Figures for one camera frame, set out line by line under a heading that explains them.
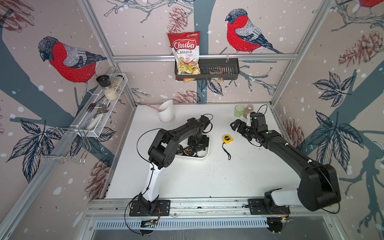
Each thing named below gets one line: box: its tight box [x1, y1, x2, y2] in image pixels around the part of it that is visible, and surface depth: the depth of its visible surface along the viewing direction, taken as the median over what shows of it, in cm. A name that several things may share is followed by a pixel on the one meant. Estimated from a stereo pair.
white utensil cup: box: [158, 99, 175, 124], surface depth 106 cm
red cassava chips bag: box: [167, 31, 202, 83], surface depth 86 cm
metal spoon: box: [90, 106, 109, 121], surface depth 72 cm
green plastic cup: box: [234, 104, 245, 118], surface depth 113 cm
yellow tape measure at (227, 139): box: [222, 135, 234, 160], surface depth 100 cm
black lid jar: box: [96, 75, 118, 101], surface depth 77 cm
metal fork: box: [86, 95, 106, 113], surface depth 72 cm
